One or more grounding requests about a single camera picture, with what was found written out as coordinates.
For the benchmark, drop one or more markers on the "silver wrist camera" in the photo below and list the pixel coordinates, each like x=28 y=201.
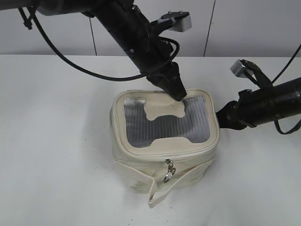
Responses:
x=246 y=69
x=179 y=21

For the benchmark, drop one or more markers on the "metal zipper pull with ring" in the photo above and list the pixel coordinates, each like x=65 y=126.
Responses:
x=170 y=170

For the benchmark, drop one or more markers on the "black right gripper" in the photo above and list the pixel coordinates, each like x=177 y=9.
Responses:
x=239 y=114

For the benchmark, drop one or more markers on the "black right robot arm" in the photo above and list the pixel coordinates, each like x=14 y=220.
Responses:
x=262 y=106

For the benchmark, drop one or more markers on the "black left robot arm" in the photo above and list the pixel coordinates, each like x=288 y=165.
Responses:
x=114 y=15

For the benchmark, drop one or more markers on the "cream insulated lunch bag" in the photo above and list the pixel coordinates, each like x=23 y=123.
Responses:
x=148 y=127

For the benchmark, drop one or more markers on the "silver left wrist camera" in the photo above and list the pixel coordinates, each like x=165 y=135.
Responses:
x=179 y=21

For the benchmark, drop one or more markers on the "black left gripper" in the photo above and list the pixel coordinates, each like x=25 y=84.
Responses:
x=153 y=56

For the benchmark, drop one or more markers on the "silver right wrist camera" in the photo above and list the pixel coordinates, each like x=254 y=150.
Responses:
x=246 y=69

